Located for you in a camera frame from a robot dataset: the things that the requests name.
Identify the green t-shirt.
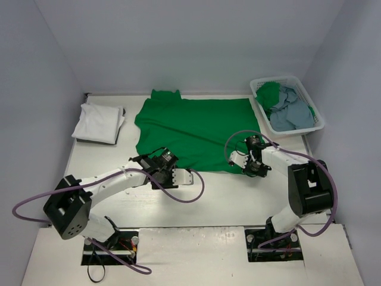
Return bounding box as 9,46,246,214
135,90,260,174

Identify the dark grey t-shirt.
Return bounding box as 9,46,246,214
114,107,126,145

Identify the white t-shirt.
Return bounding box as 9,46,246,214
71,103,122,145

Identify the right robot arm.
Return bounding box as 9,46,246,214
241,135,337,245

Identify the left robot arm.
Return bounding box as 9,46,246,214
43,147,179,250

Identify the light blue t-shirt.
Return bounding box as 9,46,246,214
270,100,314,132

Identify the white plastic laundry basket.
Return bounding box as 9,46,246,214
250,76,324,136

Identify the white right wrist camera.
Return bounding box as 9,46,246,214
228,151,249,169

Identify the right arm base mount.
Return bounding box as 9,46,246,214
244,228,304,263

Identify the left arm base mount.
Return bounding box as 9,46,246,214
81,229,139,266

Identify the black loop cable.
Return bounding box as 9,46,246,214
86,251,107,284

